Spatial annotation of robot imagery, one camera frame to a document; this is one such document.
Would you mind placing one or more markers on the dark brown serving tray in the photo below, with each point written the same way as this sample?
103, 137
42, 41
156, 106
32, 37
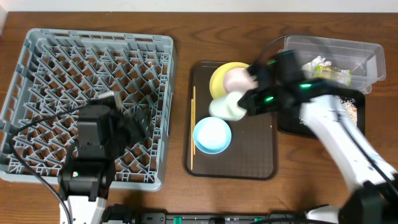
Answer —
252, 153

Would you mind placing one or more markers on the green yellow snack wrapper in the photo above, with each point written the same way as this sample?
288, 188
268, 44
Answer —
333, 73

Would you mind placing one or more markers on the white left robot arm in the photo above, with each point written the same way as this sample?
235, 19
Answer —
84, 185

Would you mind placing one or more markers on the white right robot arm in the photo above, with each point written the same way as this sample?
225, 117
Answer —
371, 180

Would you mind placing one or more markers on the light blue bowl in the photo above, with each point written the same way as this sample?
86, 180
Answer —
212, 135

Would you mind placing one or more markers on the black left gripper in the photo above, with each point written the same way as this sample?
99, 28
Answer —
131, 131

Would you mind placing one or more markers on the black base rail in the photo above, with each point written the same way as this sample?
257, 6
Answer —
119, 213

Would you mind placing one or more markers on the pale green cup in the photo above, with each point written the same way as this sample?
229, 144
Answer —
227, 108

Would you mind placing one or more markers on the white pink bowl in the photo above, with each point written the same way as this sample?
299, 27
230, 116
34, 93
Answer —
239, 79

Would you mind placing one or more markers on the grey plastic dish rack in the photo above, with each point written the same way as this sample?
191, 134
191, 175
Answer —
59, 70

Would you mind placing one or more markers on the yellow plate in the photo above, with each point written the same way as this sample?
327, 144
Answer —
216, 81

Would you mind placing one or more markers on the black food waste tray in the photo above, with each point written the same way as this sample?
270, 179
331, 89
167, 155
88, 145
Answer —
291, 124

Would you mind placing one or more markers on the spilled rice food waste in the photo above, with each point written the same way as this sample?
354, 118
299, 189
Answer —
350, 108

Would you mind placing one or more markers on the clear plastic waste bin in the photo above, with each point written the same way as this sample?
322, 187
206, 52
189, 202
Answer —
365, 60

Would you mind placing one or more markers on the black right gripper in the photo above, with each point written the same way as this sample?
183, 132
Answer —
254, 108

